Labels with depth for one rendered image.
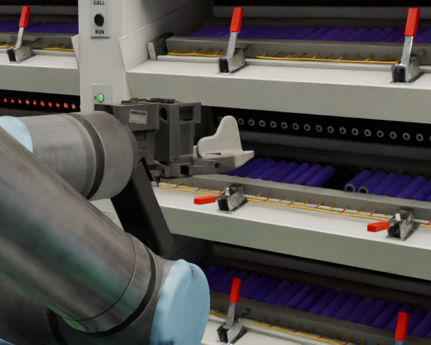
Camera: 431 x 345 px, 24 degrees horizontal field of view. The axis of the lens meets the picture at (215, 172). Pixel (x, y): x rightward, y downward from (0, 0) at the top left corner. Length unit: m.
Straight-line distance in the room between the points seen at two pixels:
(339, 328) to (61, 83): 0.58
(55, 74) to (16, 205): 0.92
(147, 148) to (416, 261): 0.39
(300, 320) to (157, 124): 0.49
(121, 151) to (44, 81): 0.65
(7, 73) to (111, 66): 0.24
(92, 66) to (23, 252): 0.85
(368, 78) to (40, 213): 0.66
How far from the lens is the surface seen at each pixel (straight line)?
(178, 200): 1.47
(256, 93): 1.34
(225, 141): 1.12
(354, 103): 1.27
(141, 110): 1.03
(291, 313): 1.45
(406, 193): 1.34
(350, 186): 1.36
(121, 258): 0.78
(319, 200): 1.36
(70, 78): 1.57
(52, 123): 0.94
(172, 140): 1.05
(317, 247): 1.32
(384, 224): 1.22
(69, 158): 0.93
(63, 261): 0.73
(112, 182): 0.98
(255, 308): 1.48
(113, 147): 0.97
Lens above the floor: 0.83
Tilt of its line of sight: 10 degrees down
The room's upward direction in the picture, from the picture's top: straight up
